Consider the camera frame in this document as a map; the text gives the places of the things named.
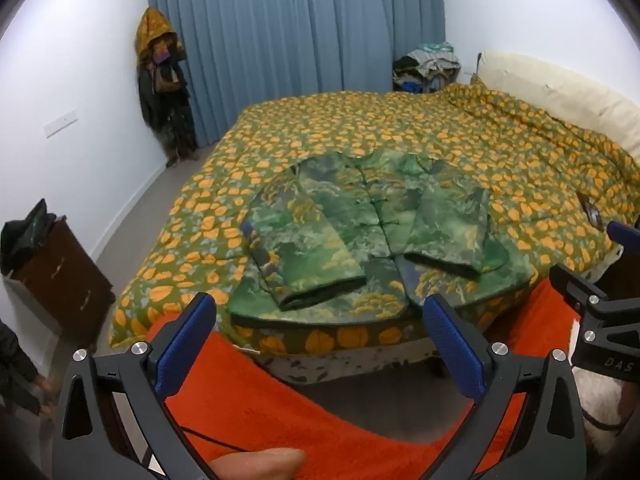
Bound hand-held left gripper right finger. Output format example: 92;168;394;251
421;294;588;480

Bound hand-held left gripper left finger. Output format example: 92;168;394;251
52;291;221;480

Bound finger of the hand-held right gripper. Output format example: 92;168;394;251
549;264;640;313
606;220;640;261

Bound green patterned jacket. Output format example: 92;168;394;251
229;152;533;322

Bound person's right forearm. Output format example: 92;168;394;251
572;362;632;453

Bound pile of clothes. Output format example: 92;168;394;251
391;41;461;95

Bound person's left hand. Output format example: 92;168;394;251
207;447;307;480

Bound black phone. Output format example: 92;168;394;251
577;191;604;231

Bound person's orange fuzzy clothing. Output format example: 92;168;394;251
145;280;581;480

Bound brown wooden nightstand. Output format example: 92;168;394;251
5;215;117;351

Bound cream headboard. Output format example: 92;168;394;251
477;50;640;161

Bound dark bag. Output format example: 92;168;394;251
0;199;57;276

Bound orange floral quilt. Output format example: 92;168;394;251
109;82;640;356

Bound dark hanging coats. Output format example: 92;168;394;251
138;35;199;168

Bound yellow patterned hanging garment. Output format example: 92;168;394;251
136;6;187;63

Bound blue curtain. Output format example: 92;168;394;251
146;0;446;148

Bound black cable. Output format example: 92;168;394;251
179;426;253;455

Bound white wall plate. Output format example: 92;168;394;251
45;109;79;138

